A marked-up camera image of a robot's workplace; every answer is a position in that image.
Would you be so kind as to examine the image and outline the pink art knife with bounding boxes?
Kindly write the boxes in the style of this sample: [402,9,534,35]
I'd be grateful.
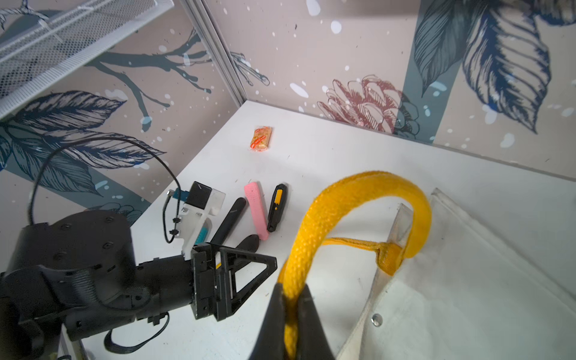
[244,182,269,241]

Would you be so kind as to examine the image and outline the orange snack packet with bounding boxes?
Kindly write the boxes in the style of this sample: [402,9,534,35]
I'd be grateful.
[250,126,273,152]

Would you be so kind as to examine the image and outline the white tote pouch yellow handles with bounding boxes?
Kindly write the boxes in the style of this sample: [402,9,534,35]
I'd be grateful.
[278,171,575,359]

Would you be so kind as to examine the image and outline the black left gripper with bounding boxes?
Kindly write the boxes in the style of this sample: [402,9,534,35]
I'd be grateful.
[190,243,278,321]

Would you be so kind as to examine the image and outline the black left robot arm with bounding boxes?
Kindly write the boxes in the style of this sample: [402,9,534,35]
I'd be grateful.
[1,210,278,359]

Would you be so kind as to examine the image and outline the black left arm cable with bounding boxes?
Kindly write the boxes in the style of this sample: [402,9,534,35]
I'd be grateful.
[28,134,183,244]

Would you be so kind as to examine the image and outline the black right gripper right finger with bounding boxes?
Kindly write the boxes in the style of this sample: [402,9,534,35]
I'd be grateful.
[296,285,335,360]

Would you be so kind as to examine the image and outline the white wire wall shelf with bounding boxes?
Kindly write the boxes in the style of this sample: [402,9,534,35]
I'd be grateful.
[1,1,174,116]

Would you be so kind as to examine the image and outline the small black yellow art knife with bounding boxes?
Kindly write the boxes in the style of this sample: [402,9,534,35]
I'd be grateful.
[267,184,288,233]

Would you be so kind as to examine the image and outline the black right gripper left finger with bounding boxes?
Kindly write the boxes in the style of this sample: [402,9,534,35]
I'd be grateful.
[249,283,287,360]

